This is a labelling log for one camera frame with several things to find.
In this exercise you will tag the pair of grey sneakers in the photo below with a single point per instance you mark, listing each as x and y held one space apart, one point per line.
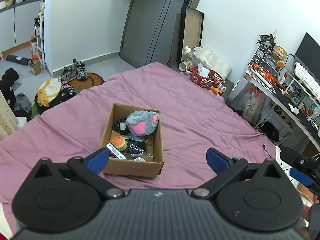
76 70

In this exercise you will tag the pink bed sheet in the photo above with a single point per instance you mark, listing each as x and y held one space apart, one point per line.
193 119

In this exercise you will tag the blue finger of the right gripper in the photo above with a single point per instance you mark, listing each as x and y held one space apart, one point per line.
302 178

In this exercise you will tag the orange bottle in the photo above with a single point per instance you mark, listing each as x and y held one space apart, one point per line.
216 90

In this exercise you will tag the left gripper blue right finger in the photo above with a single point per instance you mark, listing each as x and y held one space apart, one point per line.
227 171

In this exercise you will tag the white desk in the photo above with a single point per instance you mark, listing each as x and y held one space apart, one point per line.
278 98

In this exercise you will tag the red plastic basket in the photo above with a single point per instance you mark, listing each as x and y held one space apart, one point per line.
212 80

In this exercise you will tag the white keyboard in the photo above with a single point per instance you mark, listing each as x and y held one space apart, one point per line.
307 80

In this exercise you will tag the black knitted patch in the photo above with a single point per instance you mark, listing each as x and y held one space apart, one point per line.
120 126

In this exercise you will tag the clear plastic bottle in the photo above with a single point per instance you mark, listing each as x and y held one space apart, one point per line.
189 56

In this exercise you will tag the yellow white bag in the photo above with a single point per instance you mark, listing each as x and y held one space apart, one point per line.
48 91

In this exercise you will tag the plastic shopping bag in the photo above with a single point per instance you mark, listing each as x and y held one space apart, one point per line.
254 101

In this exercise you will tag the burger plush toy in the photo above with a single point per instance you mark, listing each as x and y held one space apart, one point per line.
119 142

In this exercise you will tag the small blue white box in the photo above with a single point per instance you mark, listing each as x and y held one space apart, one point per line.
115 151

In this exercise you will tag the grey drawer organizer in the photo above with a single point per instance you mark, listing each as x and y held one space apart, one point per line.
264 57

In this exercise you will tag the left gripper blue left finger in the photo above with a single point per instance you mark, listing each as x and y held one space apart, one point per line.
86 170

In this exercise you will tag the framed cork board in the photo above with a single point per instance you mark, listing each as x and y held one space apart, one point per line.
190 31

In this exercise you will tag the blue plush paw slipper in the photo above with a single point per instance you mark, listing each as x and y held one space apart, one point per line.
142 123

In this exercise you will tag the small open cardboard box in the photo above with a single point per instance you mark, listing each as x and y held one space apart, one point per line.
35 67

